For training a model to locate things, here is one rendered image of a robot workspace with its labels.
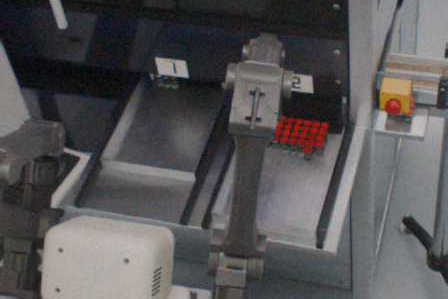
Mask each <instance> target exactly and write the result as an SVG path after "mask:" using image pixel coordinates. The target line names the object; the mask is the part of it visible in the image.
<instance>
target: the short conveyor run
mask: <svg viewBox="0 0 448 299"><path fill-rule="evenodd" d="M383 73H399V74H405V75H413V76H414V78H413V90H412V96H411V97H413V98H415V105H421V106H427V107H429V108H430V110H429V116H432V117H438V118H448V42H446V47H445V57H444V58H440V57H427V56H419V55H406V54H400V53H394V52H389V56H388V57H386V63H385V66H384V69H383Z"/></svg>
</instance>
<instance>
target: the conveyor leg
mask: <svg viewBox="0 0 448 299"><path fill-rule="evenodd" d="M432 237H433V244H432V251H431V254H432V256H433V257H434V258H435V259H444V258H446V256H447V252H448V118H444V125H443V133H442V147H441V155H440V169H439V177H438V184H437V199H436V206H435V221H434V229H433V236H432Z"/></svg>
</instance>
